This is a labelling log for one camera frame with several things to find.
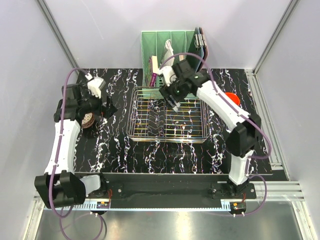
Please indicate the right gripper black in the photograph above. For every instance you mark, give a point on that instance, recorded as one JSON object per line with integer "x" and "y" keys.
{"x": 167, "y": 91}

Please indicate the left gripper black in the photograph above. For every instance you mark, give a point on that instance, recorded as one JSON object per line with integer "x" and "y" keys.
{"x": 108, "y": 110}

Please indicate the red patterned bowl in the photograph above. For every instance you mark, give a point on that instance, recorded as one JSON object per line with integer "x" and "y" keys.
{"x": 87, "y": 121}

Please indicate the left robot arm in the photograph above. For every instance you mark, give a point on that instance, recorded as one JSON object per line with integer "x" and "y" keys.
{"x": 59, "y": 186}

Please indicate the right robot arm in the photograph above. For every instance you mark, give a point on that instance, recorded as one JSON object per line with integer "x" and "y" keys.
{"x": 243, "y": 126}

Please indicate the purple illustrated book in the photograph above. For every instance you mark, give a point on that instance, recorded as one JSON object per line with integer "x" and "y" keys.
{"x": 153, "y": 69}

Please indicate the white spiral notebook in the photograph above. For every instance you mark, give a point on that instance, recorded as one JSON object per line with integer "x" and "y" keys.
{"x": 166, "y": 53}

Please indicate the orange plastic bowl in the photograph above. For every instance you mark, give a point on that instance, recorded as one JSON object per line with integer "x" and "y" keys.
{"x": 234, "y": 98}

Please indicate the dark green clipboard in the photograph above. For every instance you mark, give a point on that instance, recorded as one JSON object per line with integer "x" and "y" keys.
{"x": 199, "y": 47}

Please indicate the green plastic file organizer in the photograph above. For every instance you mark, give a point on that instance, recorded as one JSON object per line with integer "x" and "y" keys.
{"x": 153, "y": 44}

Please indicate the metal wire dish rack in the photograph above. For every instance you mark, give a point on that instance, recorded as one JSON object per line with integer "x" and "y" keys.
{"x": 151, "y": 118}

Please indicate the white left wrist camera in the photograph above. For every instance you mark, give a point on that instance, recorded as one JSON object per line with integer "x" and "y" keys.
{"x": 95, "y": 85}

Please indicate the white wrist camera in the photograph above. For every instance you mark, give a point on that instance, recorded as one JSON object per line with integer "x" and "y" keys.
{"x": 95, "y": 85}
{"x": 167, "y": 74}

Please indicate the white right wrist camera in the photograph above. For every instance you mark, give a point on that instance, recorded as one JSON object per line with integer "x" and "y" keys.
{"x": 167, "y": 74}

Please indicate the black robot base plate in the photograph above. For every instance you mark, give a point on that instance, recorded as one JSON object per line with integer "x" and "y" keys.
{"x": 124, "y": 185}

